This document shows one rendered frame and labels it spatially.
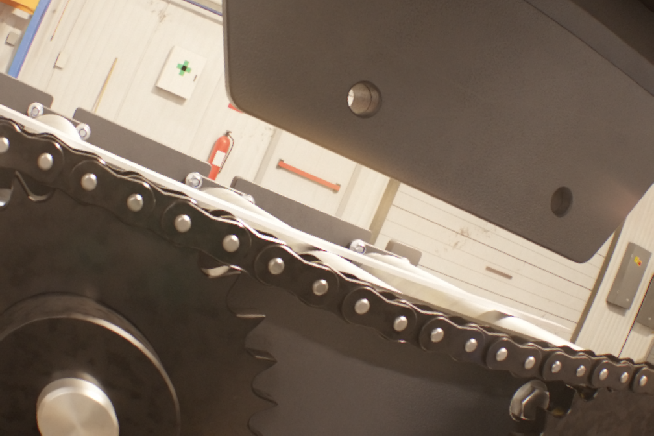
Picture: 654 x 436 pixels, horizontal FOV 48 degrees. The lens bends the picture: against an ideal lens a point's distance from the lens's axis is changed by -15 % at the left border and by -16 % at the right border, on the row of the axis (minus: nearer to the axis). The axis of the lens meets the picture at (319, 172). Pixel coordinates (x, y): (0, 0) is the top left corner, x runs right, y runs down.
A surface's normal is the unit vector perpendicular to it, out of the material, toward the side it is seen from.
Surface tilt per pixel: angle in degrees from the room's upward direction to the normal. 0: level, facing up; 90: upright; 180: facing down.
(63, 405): 90
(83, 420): 90
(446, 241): 90
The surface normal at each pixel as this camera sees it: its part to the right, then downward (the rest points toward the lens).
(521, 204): 0.33, 0.13
